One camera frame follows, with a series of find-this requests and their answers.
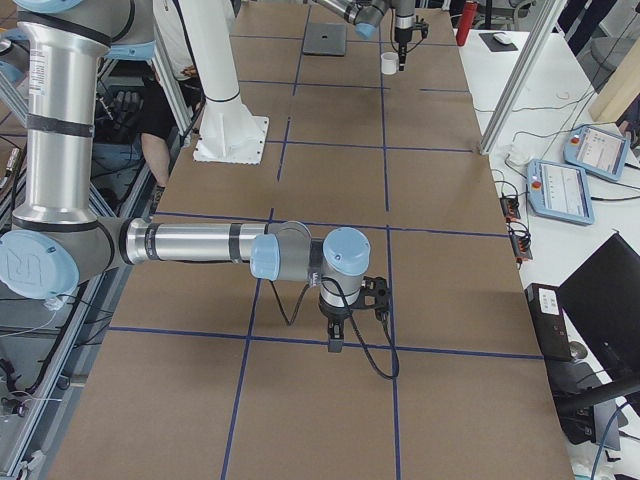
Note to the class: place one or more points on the orange black connector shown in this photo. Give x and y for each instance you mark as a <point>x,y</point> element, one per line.
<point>510,208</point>
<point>521,244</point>

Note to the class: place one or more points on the wooden plank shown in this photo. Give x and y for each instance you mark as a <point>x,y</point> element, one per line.
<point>620,91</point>

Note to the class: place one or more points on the blue teach pendant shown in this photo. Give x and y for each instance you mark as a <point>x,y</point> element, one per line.
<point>599,152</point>
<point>559,191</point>

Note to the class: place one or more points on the red bottle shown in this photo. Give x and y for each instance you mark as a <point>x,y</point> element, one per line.
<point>465,22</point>

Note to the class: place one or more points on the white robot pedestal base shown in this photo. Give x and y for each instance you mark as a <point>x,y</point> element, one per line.
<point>228,132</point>

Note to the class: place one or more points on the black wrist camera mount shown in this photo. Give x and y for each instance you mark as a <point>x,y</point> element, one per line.
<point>374,294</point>

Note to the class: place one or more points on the aluminium frame post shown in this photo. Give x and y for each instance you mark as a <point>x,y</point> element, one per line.
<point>525,63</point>

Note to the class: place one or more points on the black mouse pad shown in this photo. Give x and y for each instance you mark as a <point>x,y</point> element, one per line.
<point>494,46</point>

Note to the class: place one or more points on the black desktop box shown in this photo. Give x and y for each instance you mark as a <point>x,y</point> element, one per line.
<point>549,324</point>

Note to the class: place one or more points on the black computer monitor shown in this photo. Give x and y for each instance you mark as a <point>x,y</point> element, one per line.
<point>601,299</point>

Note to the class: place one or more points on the far blue teach pendant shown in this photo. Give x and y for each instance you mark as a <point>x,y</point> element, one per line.
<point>599,152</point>

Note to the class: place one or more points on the orange black connector lower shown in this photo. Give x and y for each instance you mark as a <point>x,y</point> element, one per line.
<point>521,244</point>

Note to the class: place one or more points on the white ceramic cup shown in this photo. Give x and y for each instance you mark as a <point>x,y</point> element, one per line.
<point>389,63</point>

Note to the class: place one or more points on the white computer mouse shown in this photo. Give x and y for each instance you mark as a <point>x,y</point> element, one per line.
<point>502,38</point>

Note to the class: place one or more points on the grey closed laptop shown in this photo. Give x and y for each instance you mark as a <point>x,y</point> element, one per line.
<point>325,39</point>

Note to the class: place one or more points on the orange black connector upper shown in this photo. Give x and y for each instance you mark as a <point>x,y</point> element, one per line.
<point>510,208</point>

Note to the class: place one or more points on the near blue teach pendant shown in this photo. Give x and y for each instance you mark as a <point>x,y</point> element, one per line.
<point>559,191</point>

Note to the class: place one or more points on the seated person in black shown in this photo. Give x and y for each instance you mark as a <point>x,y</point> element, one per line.
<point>157,119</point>

